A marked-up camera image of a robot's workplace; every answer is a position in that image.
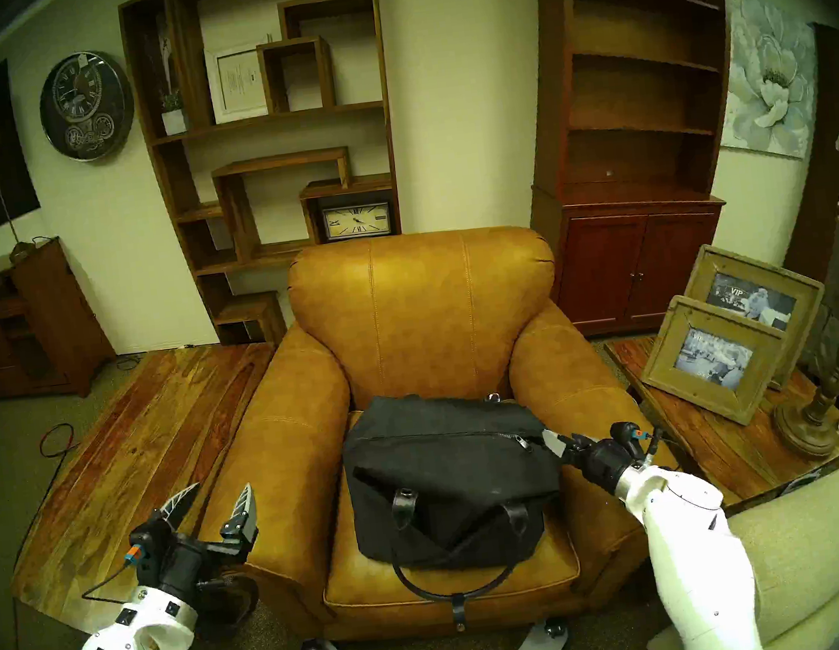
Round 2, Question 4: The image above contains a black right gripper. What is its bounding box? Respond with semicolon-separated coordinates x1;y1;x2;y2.
541;418;656;504

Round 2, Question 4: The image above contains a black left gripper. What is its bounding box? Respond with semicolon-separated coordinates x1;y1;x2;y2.
124;476;268;611

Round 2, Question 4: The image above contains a black zippered duffel bag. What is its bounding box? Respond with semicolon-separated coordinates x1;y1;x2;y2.
336;377;580;640

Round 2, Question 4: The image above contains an open wooden shelf unit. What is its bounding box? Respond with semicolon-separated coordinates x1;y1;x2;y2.
117;0;418;356

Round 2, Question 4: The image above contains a striped wooden coffee table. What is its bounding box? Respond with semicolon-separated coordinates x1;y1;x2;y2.
0;335;306;642

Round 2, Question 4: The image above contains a wooden side table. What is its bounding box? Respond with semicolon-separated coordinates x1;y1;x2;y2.
603;313;839;516

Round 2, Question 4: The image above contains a cherry wood hutch bookcase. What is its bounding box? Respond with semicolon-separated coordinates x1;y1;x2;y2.
504;0;774;341

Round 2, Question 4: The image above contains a tan leather armchair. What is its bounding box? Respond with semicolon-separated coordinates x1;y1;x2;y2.
170;204;712;650

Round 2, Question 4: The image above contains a small white paper card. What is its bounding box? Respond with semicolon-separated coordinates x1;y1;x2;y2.
775;467;827;497

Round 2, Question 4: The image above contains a turned wooden lamp base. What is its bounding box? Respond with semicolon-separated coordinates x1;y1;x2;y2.
756;246;839;464

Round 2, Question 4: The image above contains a brown wooden media cabinet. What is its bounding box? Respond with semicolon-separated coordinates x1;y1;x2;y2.
0;231;121;407

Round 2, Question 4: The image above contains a beige fabric sofa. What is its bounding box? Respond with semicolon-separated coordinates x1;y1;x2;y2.
626;440;839;650

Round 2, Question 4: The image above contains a rectangular mantel clock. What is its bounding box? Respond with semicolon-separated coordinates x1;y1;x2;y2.
320;199;393;243

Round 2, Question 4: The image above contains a small potted plant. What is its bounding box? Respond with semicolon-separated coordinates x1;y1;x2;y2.
144;32;191;138

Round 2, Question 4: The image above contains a white flower canvas painting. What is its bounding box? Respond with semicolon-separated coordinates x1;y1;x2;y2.
704;0;830;168

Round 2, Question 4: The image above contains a white framed certificate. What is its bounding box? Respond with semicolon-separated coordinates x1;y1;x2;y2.
203;38;280;126

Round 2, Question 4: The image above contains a thin black sensor cable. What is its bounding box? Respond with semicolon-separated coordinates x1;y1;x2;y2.
78;559;145;612
631;427;669;468

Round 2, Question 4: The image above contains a black corrugated cable loop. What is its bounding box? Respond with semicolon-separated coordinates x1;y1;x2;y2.
191;568;266;644

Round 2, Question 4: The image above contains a red floor cable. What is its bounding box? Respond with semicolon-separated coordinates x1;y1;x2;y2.
36;421;83;460

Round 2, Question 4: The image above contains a small rustic picture frame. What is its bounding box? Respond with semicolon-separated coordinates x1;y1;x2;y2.
631;283;798;437

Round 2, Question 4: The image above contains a large rustic picture frame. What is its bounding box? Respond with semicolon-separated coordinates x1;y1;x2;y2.
678;231;837;401

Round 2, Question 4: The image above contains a round black wall clock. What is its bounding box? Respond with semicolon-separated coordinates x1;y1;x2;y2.
33;47;141;167

